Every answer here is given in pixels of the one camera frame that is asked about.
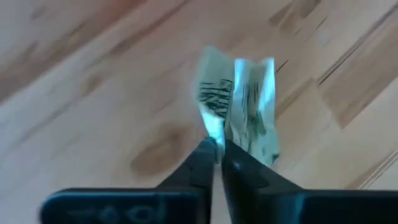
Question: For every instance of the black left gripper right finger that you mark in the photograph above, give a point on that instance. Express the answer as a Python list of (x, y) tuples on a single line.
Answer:
[(280, 202)]

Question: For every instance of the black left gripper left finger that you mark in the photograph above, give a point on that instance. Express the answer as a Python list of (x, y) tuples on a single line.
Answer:
[(140, 205)]

